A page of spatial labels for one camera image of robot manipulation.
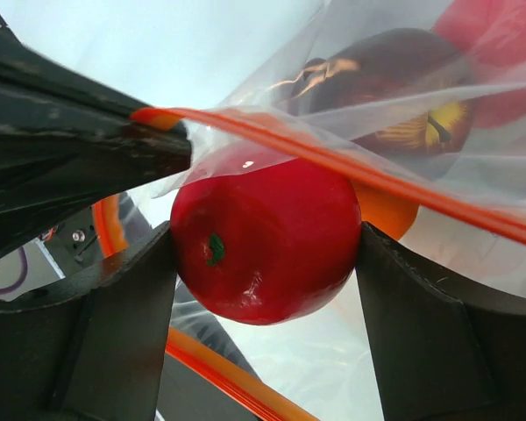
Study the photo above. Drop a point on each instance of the clear zip bag orange seal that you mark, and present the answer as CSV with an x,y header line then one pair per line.
x,y
472,220

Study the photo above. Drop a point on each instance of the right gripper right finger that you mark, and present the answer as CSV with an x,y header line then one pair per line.
x,y
444,347

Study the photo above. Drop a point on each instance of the red fake apple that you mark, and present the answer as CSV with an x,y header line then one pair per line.
x,y
261,238
493,34

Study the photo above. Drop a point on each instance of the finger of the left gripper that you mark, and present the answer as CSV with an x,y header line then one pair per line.
x,y
67,142

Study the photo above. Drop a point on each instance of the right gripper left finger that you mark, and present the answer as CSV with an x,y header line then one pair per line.
x,y
91,347

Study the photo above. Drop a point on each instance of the small orange fake tangerine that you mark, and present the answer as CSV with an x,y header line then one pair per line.
x,y
391,214

